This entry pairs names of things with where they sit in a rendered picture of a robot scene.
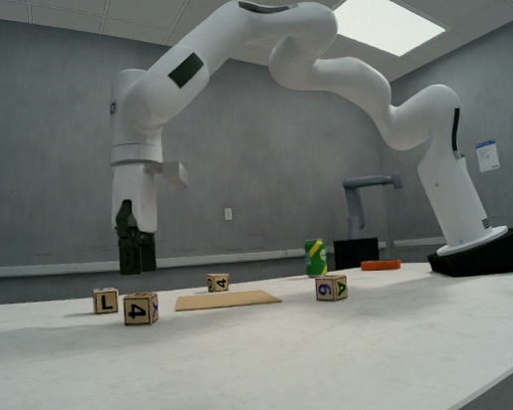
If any green soda can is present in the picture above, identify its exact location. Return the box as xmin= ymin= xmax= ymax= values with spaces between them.
xmin=305 ymin=239 xmax=327 ymax=278

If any tan cardboard block with number 4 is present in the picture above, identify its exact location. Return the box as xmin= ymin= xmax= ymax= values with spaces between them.
xmin=207 ymin=274 xmax=229 ymax=293

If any wooden alphabet block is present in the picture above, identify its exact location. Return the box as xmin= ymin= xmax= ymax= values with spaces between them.
xmin=123 ymin=293 xmax=159 ymax=326
xmin=93 ymin=288 xmax=120 ymax=315
xmin=315 ymin=275 xmax=348 ymax=302

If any tan square mat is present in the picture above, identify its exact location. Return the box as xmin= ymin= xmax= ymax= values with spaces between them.
xmin=175 ymin=290 xmax=282 ymax=311

